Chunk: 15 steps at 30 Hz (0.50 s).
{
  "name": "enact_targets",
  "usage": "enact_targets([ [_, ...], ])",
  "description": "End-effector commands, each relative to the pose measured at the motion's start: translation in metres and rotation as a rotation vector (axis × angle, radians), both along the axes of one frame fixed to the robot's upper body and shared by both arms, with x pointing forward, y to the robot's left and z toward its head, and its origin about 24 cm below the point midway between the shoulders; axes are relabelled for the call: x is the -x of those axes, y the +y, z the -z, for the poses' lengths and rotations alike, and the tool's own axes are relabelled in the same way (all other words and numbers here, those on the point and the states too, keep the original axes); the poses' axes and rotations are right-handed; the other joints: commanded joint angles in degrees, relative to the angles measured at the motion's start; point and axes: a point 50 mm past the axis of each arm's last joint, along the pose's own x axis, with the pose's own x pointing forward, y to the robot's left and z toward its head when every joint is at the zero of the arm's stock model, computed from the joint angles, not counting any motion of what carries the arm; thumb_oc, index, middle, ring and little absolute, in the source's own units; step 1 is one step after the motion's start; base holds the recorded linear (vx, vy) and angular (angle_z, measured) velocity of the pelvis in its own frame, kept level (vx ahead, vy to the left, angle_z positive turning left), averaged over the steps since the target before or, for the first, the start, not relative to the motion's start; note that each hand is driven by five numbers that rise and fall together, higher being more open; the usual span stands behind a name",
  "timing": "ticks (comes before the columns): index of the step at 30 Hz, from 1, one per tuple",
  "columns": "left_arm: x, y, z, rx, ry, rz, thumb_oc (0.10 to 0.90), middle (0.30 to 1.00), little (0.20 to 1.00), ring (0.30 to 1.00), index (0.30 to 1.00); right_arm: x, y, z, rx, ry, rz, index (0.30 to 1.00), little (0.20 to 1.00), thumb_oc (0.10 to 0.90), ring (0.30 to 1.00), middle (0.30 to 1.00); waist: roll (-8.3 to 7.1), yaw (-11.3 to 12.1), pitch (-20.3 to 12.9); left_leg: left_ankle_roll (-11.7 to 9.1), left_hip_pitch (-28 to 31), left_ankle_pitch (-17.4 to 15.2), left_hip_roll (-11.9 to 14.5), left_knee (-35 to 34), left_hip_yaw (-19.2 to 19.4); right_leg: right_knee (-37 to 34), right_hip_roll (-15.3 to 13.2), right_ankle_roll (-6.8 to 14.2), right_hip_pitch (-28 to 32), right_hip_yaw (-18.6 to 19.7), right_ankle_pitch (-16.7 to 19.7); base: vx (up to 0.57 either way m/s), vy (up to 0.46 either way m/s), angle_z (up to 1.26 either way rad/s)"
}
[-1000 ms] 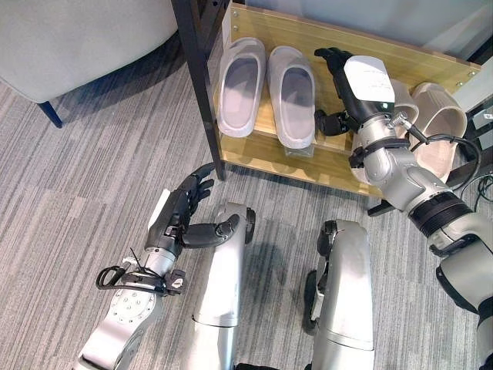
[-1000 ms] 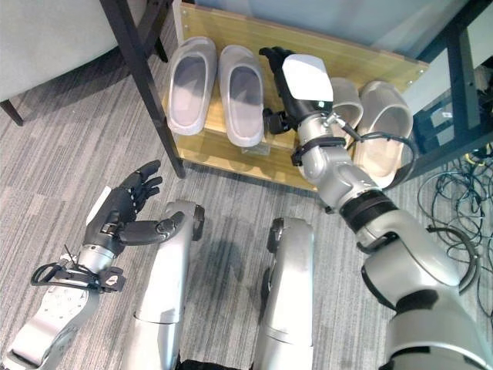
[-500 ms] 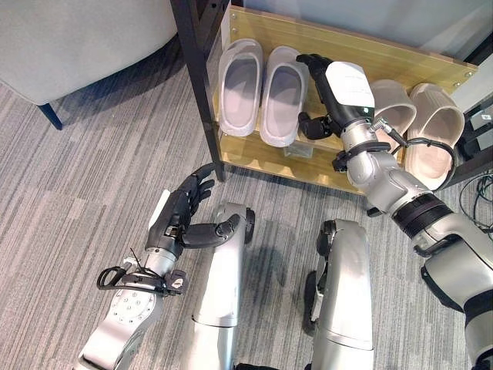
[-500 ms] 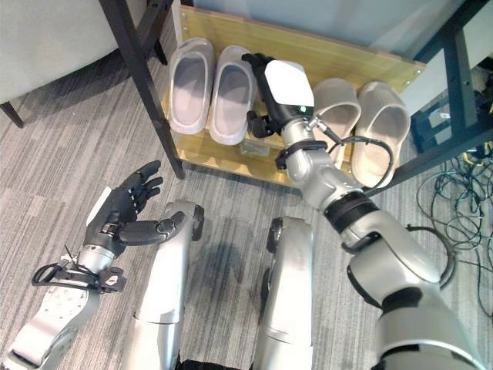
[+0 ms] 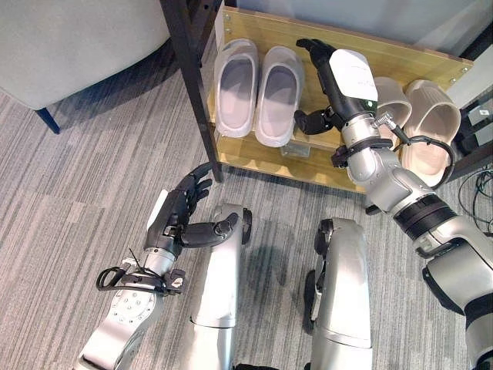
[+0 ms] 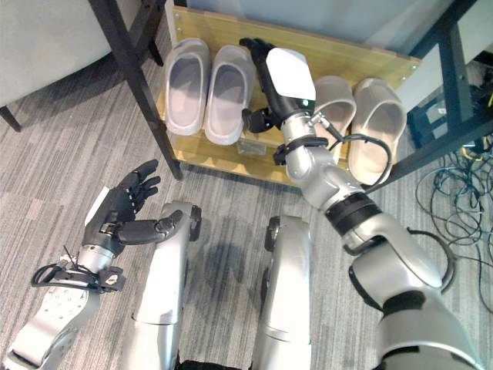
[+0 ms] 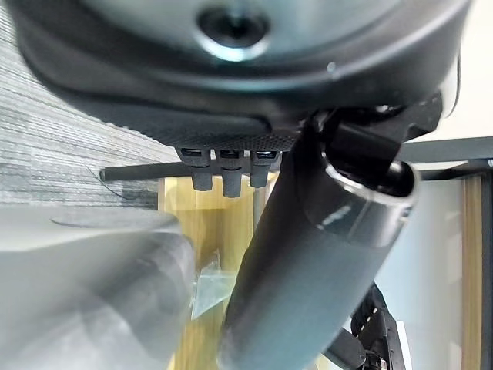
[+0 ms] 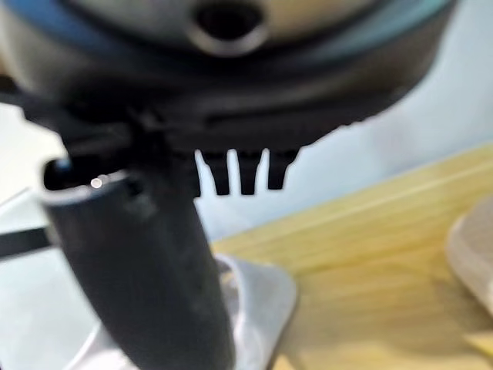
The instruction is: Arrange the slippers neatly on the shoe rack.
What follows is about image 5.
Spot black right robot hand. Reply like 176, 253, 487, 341
293, 38, 379, 136

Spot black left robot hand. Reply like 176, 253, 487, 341
143, 162, 239, 259

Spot wooden shoe rack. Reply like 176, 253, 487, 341
206, 5, 475, 193

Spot beige rubber slipper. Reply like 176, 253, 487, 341
400, 79, 462, 187
372, 76, 413, 150

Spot white rubber slipper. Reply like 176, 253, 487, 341
254, 45, 305, 148
213, 38, 260, 139

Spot silver left robot leg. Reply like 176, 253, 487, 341
189, 203, 253, 370

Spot silver robot leg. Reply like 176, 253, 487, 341
304, 217, 374, 370
189, 203, 253, 370

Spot silver right robot leg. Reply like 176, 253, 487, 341
304, 217, 374, 370

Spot grey upholstered sofa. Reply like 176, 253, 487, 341
0, 0, 173, 136

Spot small clear plastic bracket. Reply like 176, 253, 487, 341
280, 140, 311, 158

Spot dark metal rack frame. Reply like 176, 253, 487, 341
159, 0, 236, 183

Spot black cables on floor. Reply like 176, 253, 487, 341
458, 164, 493, 235

